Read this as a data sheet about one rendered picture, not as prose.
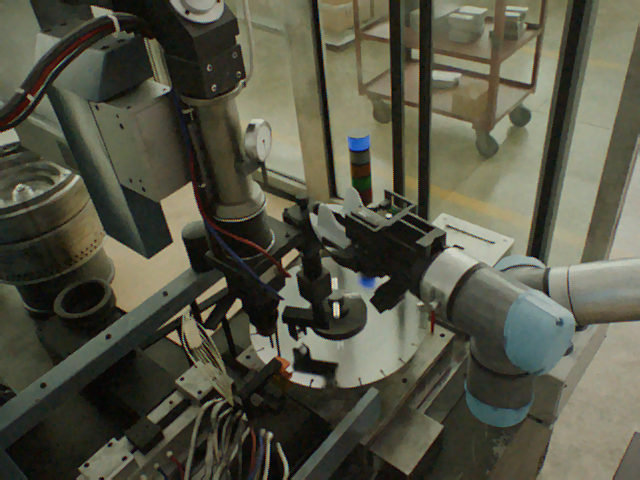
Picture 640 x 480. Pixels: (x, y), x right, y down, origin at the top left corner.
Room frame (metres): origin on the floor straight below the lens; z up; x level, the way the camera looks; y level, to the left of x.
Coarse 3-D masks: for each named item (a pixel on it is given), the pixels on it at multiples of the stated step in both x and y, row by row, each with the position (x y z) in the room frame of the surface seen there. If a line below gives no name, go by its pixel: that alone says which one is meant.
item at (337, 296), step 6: (336, 282) 0.79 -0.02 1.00; (336, 288) 0.77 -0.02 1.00; (336, 294) 0.75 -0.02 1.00; (342, 294) 0.75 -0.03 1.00; (348, 294) 0.75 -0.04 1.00; (354, 294) 0.75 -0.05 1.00; (360, 294) 0.75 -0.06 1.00; (324, 300) 0.75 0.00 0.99; (330, 300) 0.74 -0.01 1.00; (336, 300) 0.74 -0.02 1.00; (342, 300) 0.75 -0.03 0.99; (330, 306) 0.75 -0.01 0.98; (336, 306) 0.73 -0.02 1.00; (342, 306) 0.75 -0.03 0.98; (336, 312) 0.71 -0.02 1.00; (336, 318) 0.71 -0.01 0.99
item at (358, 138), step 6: (348, 132) 1.05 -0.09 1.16; (354, 132) 1.05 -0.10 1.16; (360, 132) 1.05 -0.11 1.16; (366, 132) 1.04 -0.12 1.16; (348, 138) 1.04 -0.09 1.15; (354, 138) 1.03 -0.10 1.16; (360, 138) 1.02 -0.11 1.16; (366, 138) 1.03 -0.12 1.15; (348, 144) 1.04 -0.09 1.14; (354, 144) 1.03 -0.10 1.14; (360, 144) 1.02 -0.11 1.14; (366, 144) 1.03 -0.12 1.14; (354, 150) 1.03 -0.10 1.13; (360, 150) 1.02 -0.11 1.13
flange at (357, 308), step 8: (328, 304) 0.76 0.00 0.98; (344, 304) 0.75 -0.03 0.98; (352, 304) 0.77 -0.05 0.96; (360, 304) 0.76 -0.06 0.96; (344, 312) 0.74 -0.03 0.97; (352, 312) 0.75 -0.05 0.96; (360, 312) 0.74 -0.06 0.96; (336, 320) 0.73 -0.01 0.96; (344, 320) 0.73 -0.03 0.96; (352, 320) 0.73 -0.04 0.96; (360, 320) 0.73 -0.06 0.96; (336, 328) 0.71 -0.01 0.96; (344, 328) 0.71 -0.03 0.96; (352, 328) 0.71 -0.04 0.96; (328, 336) 0.71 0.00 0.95; (336, 336) 0.70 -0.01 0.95
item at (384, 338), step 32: (288, 288) 0.84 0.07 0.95; (352, 288) 0.82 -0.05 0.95; (384, 320) 0.73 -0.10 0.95; (416, 320) 0.72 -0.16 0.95; (288, 352) 0.68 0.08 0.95; (320, 352) 0.67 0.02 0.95; (352, 352) 0.66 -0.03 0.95; (384, 352) 0.65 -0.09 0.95; (320, 384) 0.60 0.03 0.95; (352, 384) 0.60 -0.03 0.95
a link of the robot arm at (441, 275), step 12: (444, 252) 0.48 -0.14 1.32; (456, 252) 0.48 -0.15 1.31; (432, 264) 0.47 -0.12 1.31; (444, 264) 0.47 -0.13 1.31; (456, 264) 0.46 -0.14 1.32; (468, 264) 0.46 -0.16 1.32; (432, 276) 0.46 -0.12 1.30; (444, 276) 0.45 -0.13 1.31; (456, 276) 0.45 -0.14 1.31; (420, 288) 0.46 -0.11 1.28; (432, 288) 0.45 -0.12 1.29; (444, 288) 0.44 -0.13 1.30; (432, 300) 0.45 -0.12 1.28; (444, 300) 0.44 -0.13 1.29; (444, 312) 0.43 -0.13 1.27
